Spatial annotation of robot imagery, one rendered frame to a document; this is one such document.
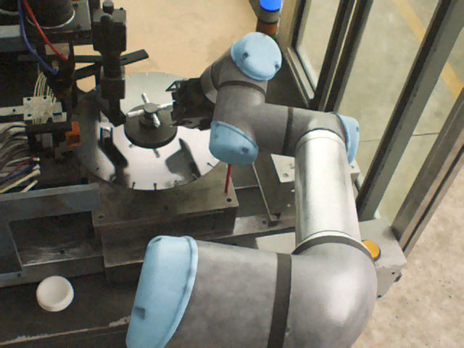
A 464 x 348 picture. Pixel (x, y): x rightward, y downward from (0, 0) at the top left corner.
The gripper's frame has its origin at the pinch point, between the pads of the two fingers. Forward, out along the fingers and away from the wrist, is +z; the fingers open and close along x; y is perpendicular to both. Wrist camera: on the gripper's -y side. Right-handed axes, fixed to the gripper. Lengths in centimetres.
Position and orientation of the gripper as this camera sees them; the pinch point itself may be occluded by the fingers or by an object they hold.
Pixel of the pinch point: (185, 119)
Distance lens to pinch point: 124.0
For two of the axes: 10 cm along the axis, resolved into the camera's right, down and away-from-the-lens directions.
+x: 2.0, 9.7, -1.3
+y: -8.7, 1.2, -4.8
